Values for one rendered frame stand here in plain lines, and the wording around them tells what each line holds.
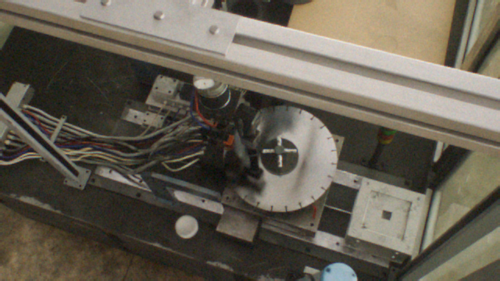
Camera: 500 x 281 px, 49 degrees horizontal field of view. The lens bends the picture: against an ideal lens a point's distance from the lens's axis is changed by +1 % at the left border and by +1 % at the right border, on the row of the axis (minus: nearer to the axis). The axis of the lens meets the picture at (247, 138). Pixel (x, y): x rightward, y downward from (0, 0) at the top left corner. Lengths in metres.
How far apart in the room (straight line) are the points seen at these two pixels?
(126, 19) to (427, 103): 0.26
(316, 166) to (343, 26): 0.65
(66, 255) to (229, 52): 2.26
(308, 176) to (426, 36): 0.76
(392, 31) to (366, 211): 0.73
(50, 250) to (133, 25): 2.26
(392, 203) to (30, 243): 1.72
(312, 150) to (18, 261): 1.60
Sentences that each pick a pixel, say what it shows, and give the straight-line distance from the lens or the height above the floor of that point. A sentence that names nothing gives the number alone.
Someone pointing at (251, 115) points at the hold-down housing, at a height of 1.25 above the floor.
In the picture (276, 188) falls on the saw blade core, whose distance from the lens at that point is 1.56.
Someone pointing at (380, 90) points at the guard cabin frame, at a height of 2.05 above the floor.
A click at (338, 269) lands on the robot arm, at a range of 1.19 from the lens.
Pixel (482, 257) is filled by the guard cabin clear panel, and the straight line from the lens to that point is 1.09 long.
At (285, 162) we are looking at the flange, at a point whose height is 0.96.
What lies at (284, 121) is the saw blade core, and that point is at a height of 0.95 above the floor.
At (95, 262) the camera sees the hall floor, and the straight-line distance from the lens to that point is 2.62.
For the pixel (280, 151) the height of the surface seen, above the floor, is 1.00.
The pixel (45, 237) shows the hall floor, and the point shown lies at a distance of 2.73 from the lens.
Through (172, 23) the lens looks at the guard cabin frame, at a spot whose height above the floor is 2.05.
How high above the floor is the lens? 2.44
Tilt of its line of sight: 67 degrees down
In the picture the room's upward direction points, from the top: 9 degrees counter-clockwise
